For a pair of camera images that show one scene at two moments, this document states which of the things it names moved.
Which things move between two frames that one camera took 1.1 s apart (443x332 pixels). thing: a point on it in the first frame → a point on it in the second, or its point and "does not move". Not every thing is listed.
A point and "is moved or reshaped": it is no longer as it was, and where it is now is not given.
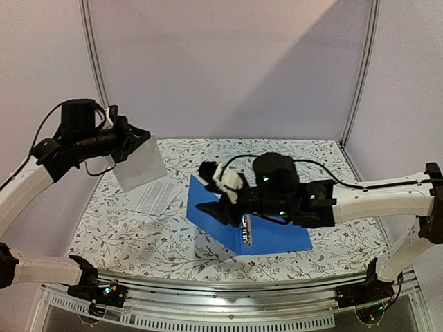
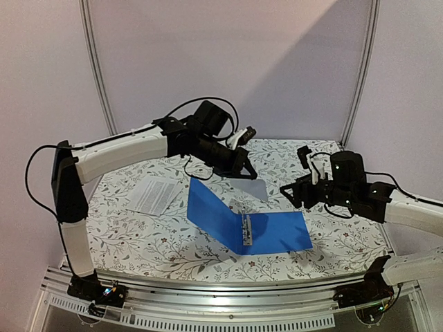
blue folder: [269, 234] does not move
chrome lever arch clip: [247, 229] does not move
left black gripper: [122, 138] → [239, 162]
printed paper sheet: [142, 166] is moved or reshaped
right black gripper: [239, 199] → [305, 192]
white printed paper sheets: [156, 197] does not move
